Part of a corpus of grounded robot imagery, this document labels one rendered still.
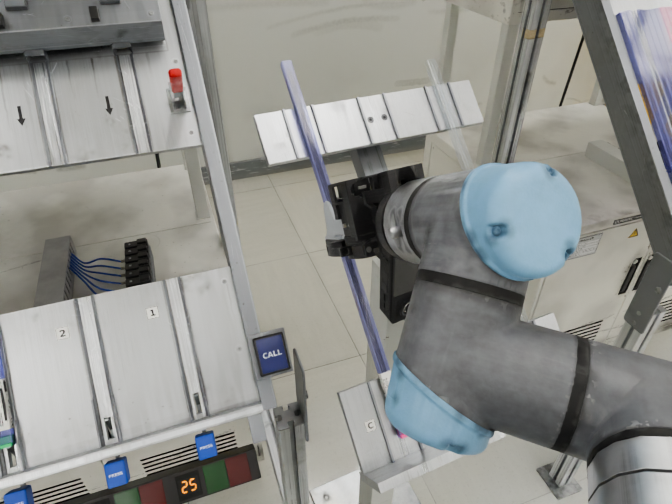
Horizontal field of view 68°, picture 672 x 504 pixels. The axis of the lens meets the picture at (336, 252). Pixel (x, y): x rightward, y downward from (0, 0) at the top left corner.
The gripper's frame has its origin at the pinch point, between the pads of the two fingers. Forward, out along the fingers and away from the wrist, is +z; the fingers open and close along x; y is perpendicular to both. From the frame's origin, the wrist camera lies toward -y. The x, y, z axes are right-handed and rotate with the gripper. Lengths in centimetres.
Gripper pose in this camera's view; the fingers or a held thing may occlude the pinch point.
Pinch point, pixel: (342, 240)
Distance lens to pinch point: 63.5
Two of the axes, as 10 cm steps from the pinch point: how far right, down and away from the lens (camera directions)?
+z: -3.4, -0.4, 9.4
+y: -2.2, -9.7, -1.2
